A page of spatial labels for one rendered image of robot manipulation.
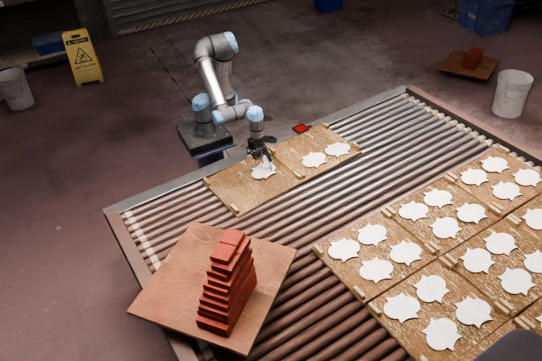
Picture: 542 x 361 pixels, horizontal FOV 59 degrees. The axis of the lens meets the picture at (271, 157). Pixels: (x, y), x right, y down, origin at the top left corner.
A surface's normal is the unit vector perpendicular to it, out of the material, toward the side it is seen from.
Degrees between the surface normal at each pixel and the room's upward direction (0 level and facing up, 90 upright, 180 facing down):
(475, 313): 0
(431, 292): 0
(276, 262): 0
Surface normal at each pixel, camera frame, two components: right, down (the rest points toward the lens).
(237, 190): -0.06, -0.79
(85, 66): 0.36, 0.36
